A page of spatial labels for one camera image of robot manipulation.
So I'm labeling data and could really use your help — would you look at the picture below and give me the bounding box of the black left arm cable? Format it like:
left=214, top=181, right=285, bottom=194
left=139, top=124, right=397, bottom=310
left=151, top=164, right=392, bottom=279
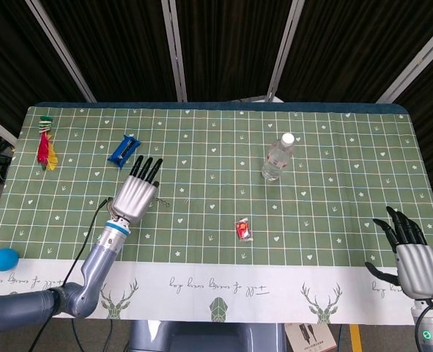
left=29, top=197, right=114, bottom=352

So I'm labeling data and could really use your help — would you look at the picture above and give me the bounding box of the blue egg-shaped ball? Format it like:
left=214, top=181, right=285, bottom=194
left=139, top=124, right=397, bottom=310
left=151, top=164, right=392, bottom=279
left=0, top=248, right=20, bottom=273

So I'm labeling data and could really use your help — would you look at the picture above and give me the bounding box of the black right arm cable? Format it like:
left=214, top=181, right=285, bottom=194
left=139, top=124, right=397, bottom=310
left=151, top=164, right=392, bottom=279
left=411, top=298, right=433, bottom=352

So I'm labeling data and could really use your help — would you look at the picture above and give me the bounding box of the white cardboard product box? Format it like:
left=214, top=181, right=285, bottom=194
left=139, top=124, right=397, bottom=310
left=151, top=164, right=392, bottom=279
left=284, top=322, right=337, bottom=352

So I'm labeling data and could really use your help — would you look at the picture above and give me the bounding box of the red snack packet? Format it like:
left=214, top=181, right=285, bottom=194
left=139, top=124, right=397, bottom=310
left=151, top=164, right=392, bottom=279
left=234, top=218, right=254, bottom=243

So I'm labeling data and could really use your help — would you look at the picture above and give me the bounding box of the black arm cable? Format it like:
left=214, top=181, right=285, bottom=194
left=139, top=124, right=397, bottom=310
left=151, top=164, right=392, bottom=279
left=29, top=197, right=114, bottom=352
left=411, top=298, right=433, bottom=352

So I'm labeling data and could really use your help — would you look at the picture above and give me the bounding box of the green grid tablecloth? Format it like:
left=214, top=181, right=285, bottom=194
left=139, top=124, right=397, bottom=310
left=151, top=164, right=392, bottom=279
left=0, top=104, right=433, bottom=326

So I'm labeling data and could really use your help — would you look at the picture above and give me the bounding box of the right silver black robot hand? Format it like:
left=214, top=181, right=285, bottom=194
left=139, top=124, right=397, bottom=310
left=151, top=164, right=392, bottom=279
left=364, top=205, right=433, bottom=300

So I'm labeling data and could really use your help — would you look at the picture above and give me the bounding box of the blue snack package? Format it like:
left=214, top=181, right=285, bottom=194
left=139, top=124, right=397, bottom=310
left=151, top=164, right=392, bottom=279
left=107, top=134, right=141, bottom=169

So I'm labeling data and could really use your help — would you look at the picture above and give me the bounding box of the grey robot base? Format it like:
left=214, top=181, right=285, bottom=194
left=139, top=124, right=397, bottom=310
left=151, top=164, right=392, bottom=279
left=127, top=319, right=289, bottom=352

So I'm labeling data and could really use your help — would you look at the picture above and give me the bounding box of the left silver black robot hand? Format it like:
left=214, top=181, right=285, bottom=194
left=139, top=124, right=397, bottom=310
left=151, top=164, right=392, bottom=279
left=108, top=155, right=164, bottom=224

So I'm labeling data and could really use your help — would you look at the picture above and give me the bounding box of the clear plastic water bottle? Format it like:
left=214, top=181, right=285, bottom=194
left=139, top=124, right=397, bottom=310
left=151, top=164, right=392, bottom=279
left=261, top=133, right=295, bottom=182

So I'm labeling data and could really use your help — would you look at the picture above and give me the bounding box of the blue floor cable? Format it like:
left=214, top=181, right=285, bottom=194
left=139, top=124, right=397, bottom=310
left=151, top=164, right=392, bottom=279
left=70, top=319, right=84, bottom=352

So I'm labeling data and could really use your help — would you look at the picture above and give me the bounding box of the colourful feather shuttlecock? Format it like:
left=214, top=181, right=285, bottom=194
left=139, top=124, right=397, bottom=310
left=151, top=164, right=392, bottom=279
left=36, top=115, right=59, bottom=172

